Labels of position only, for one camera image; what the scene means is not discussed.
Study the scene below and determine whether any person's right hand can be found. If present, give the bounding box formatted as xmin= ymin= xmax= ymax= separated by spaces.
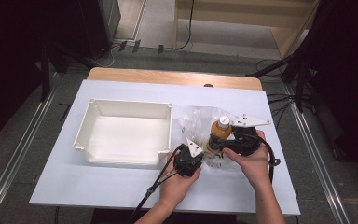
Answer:
xmin=222 ymin=129 xmax=273 ymax=189

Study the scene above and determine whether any black floor cable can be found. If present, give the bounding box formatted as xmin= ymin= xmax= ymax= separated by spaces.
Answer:
xmin=266 ymin=92 xmax=296 ymax=114

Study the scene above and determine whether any black hanging cable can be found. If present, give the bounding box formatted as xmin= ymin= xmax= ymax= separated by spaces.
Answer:
xmin=163 ymin=0 xmax=196 ymax=51

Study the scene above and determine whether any light wooden shelf unit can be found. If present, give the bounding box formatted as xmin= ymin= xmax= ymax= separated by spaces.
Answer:
xmin=172 ymin=0 xmax=322 ymax=59

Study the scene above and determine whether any black stand leg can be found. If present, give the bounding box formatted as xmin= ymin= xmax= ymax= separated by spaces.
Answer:
xmin=245 ymin=54 xmax=296 ymax=78

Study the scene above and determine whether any black stand post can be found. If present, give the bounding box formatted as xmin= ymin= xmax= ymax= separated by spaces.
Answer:
xmin=294 ymin=57 xmax=308 ymax=114

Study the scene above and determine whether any left hand-held gripper cable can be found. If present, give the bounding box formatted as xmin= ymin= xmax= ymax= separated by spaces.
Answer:
xmin=126 ymin=145 xmax=183 ymax=224

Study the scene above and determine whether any hand-held gripper cable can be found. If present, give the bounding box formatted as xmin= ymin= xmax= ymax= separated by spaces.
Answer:
xmin=254 ymin=133 xmax=282 ymax=185
xmin=126 ymin=145 xmax=183 ymax=224

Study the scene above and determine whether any clear plastic bag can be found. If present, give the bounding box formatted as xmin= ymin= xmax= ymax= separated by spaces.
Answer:
xmin=180 ymin=105 xmax=247 ymax=173

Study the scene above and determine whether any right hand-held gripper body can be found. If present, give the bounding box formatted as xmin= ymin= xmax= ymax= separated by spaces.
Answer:
xmin=228 ymin=113 xmax=272 ymax=158

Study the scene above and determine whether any white floor cable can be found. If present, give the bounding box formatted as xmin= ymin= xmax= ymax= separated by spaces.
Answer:
xmin=98 ymin=46 xmax=119 ymax=68

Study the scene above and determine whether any black curtain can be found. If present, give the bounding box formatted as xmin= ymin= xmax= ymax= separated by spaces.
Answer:
xmin=292 ymin=0 xmax=358 ymax=176

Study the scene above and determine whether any person's left hand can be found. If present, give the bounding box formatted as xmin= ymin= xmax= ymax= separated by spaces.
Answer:
xmin=158 ymin=151 xmax=203 ymax=210

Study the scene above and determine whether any black upright stand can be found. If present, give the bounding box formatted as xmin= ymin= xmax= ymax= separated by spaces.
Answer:
xmin=39 ymin=42 xmax=52 ymax=103

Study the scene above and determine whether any wooden table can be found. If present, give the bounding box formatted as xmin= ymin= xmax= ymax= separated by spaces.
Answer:
xmin=87 ymin=66 xmax=264 ymax=91

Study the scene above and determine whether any orange juice bottle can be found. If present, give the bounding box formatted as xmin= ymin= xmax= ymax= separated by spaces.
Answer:
xmin=205 ymin=115 xmax=233 ymax=159

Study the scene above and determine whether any right hand-held gripper cable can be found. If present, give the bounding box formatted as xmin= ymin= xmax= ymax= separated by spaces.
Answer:
xmin=254 ymin=133 xmax=282 ymax=185

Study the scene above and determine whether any metal floor rail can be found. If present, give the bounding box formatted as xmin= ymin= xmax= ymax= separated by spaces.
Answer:
xmin=286 ymin=83 xmax=352 ymax=224
xmin=0 ymin=74 xmax=61 ymax=224

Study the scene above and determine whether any black cabinet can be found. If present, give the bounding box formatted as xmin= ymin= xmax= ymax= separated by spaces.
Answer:
xmin=76 ymin=0 xmax=122 ymax=61

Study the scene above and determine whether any white plastic bin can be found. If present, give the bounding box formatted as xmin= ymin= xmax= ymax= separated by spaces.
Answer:
xmin=72 ymin=98 xmax=173 ymax=166

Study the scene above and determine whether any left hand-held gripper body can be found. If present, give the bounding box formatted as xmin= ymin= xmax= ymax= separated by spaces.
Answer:
xmin=172 ymin=138 xmax=205 ymax=178

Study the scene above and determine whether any white board table cover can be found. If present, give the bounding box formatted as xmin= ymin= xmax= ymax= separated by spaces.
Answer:
xmin=29 ymin=78 xmax=301 ymax=217

